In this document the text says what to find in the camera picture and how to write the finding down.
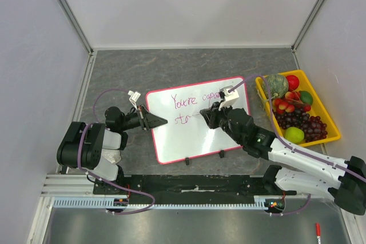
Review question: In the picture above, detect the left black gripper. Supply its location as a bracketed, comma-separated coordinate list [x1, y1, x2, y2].
[120, 105, 167, 131]

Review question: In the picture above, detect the pink framed whiteboard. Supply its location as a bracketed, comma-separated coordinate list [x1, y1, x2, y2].
[146, 77, 243, 165]

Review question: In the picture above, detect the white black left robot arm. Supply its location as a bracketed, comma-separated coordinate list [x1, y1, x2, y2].
[57, 105, 168, 194]

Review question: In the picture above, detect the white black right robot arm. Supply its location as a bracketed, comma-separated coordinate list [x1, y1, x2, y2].
[148, 102, 365, 215]

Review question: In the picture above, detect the crumpled clear plastic bag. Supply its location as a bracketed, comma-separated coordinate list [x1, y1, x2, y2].
[101, 149, 121, 164]

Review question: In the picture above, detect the green netted melon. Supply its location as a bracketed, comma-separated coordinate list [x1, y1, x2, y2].
[265, 74, 289, 98]

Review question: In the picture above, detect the green apple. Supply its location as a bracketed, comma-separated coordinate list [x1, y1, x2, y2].
[284, 127, 305, 144]

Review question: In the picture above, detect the red apple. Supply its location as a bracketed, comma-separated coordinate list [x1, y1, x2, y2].
[286, 75, 300, 91]

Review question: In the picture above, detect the green lime fruit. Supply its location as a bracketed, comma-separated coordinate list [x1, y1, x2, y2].
[299, 91, 313, 106]

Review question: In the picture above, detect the dark purple grape bunch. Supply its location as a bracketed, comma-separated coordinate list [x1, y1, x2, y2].
[274, 109, 328, 144]

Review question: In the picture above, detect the red marker pen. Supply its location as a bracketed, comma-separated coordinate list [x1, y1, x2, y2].
[315, 223, 321, 244]

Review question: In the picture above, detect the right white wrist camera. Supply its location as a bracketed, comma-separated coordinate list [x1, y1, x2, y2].
[218, 86, 239, 111]

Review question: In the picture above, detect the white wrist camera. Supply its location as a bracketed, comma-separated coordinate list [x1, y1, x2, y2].
[218, 86, 239, 111]
[128, 90, 141, 110]

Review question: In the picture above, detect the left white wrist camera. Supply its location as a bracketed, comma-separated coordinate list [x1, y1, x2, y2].
[128, 90, 141, 110]

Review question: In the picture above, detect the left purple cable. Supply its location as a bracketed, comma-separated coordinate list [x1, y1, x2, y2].
[77, 88, 156, 215]

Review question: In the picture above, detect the purple cable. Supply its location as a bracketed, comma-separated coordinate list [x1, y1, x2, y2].
[230, 74, 366, 218]
[77, 88, 156, 215]

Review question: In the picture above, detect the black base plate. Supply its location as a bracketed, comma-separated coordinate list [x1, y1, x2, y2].
[93, 174, 297, 205]

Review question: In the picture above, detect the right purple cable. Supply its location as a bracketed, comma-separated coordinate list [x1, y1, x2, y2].
[230, 74, 366, 218]

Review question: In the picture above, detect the white slotted cable duct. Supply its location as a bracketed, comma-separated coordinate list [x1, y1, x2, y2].
[52, 195, 287, 209]

